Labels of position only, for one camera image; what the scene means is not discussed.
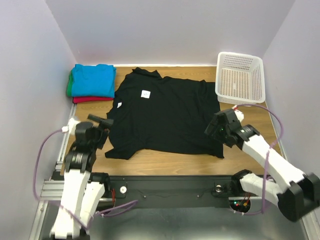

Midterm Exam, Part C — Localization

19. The black t shirt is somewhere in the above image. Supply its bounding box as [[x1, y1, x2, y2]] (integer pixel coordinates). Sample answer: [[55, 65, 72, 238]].
[[105, 67, 224, 160]]

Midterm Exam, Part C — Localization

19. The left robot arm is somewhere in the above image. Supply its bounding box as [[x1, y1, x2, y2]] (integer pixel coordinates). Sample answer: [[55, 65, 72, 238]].
[[49, 114, 114, 240]]

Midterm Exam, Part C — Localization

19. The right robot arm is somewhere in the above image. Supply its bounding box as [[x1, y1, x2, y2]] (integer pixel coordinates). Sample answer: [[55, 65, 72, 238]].
[[205, 106, 320, 222]]

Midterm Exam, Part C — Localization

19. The red folded t shirt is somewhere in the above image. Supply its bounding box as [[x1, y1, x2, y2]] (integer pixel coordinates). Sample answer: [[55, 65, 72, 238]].
[[72, 96, 113, 104]]

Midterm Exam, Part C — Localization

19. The blue folded t shirt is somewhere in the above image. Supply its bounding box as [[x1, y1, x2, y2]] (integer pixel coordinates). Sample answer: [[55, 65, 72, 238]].
[[71, 64, 117, 98]]

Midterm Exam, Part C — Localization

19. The green folded t shirt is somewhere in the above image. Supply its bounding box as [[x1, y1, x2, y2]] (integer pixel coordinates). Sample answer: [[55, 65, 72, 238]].
[[66, 71, 74, 97]]

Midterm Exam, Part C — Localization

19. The white plastic basket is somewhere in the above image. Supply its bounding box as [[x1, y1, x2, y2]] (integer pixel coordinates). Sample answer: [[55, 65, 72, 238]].
[[215, 51, 266, 105]]

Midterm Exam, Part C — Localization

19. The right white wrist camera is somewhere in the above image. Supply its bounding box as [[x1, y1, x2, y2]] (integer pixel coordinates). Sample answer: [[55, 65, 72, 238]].
[[232, 105, 245, 123]]

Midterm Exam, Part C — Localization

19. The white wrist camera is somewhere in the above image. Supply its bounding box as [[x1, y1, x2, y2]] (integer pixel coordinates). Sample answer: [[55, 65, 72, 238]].
[[61, 116, 80, 136], [232, 105, 245, 123]]

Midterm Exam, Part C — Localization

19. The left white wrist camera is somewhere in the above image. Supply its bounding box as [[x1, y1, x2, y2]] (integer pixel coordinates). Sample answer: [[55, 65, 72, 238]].
[[61, 116, 80, 136]]

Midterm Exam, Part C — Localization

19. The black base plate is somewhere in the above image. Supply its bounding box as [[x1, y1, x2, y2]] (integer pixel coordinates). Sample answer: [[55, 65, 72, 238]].
[[82, 174, 261, 210]]

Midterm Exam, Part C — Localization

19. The aluminium frame rail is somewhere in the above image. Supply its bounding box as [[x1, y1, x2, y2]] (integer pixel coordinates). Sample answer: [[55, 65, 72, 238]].
[[39, 177, 312, 201]]

